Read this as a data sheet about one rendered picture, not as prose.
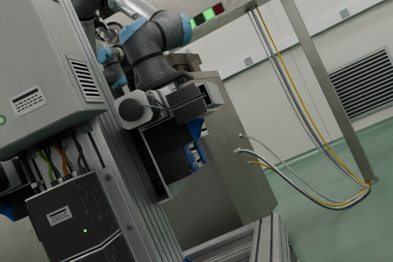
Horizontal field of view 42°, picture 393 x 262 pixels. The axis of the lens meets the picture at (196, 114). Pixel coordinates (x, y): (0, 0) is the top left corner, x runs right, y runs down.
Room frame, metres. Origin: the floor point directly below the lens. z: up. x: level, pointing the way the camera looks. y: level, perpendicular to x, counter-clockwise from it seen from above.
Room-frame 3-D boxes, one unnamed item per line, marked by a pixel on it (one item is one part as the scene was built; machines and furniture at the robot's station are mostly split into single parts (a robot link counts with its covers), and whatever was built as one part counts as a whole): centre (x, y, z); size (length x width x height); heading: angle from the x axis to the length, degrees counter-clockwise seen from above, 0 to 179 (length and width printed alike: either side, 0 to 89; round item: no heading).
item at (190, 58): (2.63, -0.10, 0.96); 0.10 x 0.03 x 0.11; 160
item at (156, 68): (1.73, 0.08, 0.87); 0.15 x 0.15 x 0.10
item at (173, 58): (2.65, 0.00, 1.00); 0.40 x 0.16 x 0.06; 160
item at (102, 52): (2.28, 0.26, 1.11); 0.11 x 0.08 x 0.09; 160
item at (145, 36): (1.74, 0.07, 0.98); 0.13 x 0.12 x 0.14; 121
